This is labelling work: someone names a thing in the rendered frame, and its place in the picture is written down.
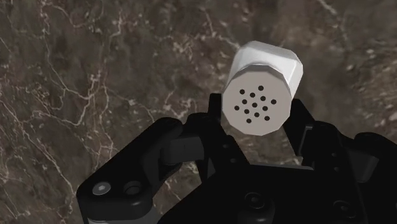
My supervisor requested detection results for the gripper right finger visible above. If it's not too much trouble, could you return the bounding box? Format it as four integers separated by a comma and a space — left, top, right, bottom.
282, 97, 397, 224

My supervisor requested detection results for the white salt shaker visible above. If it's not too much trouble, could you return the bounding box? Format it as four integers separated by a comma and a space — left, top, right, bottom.
221, 40, 304, 137

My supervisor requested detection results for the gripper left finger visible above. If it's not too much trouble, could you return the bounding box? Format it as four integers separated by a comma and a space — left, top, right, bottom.
76, 93, 251, 224

